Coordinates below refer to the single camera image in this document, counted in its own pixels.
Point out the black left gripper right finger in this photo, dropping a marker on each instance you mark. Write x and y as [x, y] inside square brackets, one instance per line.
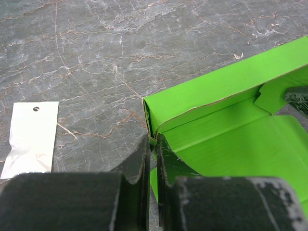
[188, 201]

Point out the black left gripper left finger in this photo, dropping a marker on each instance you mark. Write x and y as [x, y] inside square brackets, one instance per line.
[117, 200]

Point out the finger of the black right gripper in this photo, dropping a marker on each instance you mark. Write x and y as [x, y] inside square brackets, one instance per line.
[297, 97]

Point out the green paper box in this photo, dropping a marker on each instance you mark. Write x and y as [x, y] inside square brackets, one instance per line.
[226, 123]

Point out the small white plastic bag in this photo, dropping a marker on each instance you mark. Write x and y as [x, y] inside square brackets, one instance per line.
[32, 138]

